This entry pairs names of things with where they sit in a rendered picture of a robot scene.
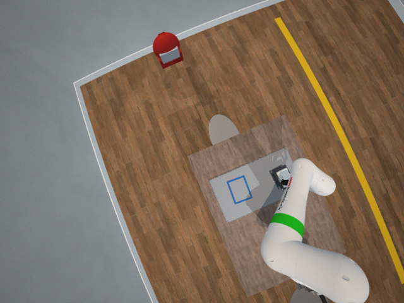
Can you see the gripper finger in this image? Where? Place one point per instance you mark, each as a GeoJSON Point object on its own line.
{"type": "Point", "coordinates": [284, 182]}

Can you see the dark grey rectangular frame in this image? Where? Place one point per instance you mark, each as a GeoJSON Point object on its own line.
{"type": "Point", "coordinates": [275, 177]}

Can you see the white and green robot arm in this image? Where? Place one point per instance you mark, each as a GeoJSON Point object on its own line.
{"type": "Point", "coordinates": [328, 273]}

